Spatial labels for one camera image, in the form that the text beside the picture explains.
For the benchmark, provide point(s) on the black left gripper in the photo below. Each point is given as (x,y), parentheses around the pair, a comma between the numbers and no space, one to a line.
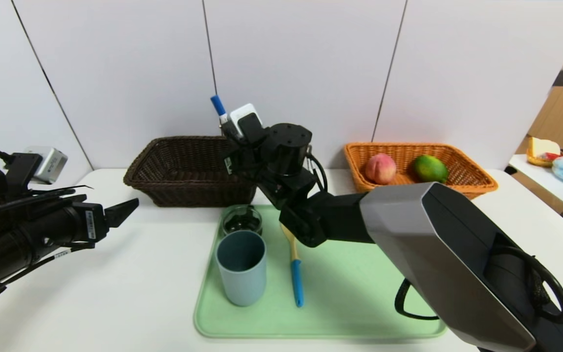
(92,222)

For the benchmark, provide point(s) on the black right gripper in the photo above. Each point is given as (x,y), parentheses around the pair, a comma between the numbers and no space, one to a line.
(227,164)

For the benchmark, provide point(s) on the white marker blue cap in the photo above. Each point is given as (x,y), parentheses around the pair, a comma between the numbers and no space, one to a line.
(218,104)

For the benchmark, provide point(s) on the blue-grey plastic cup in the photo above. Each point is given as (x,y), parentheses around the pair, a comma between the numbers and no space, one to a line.
(241,288)

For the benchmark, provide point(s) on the pink peach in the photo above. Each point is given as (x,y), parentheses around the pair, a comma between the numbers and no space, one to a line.
(380,168)

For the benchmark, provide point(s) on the green lime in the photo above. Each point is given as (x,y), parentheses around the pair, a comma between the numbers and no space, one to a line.
(430,169)

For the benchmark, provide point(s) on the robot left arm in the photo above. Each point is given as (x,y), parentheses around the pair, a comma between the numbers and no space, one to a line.
(12,244)

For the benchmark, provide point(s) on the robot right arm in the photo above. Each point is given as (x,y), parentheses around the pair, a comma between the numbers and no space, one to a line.
(433,234)

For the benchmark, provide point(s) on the dark brown wicker basket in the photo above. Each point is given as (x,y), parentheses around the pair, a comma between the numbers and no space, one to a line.
(184,190)

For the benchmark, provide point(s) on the orange wicker basket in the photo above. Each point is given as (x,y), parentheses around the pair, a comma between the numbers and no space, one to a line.
(408,195)

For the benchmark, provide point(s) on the small yellow basket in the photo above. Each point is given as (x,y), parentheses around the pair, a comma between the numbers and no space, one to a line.
(535,162)

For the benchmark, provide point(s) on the clear glass jar black clips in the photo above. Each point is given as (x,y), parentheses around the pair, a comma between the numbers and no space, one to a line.
(242,222)

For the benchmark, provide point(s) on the light green plastic tray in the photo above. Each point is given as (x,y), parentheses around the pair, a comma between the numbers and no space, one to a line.
(350,303)

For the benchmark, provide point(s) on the cream bread slice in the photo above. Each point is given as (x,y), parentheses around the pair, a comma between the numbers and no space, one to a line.
(540,146)

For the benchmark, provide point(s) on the white side table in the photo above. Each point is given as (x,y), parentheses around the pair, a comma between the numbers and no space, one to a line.
(545,183)

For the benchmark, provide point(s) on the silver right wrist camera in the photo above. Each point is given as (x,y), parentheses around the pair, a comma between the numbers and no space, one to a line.
(245,115)

